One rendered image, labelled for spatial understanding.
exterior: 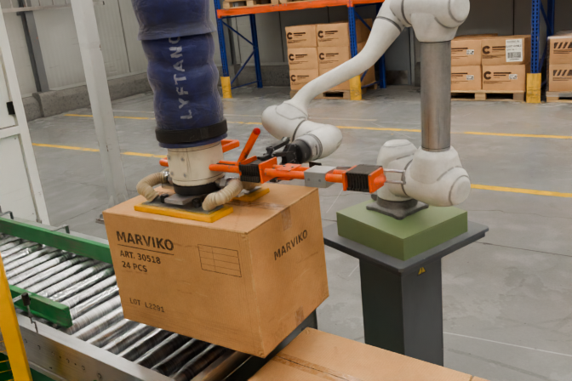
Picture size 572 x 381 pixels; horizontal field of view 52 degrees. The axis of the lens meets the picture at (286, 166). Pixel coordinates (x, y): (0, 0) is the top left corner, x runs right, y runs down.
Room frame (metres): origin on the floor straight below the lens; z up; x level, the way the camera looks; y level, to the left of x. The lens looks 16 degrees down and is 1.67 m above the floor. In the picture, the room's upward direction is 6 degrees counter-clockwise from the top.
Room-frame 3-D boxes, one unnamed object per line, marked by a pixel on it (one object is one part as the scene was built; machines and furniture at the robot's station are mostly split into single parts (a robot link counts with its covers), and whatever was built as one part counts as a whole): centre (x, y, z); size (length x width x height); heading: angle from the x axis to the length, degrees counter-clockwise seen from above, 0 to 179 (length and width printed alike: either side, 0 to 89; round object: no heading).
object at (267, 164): (1.66, 0.08, 1.20); 0.10 x 0.08 x 0.06; 144
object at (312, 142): (1.84, -0.07, 1.20); 0.09 x 0.06 x 0.09; 53
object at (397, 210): (2.17, -0.41, 0.87); 0.22 x 0.18 x 0.06; 37
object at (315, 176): (1.53, -0.09, 1.20); 0.07 x 0.07 x 0.04; 54
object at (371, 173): (1.45, -0.20, 1.20); 0.08 x 0.07 x 0.05; 54
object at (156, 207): (1.73, 0.34, 1.09); 0.34 x 0.10 x 0.05; 54
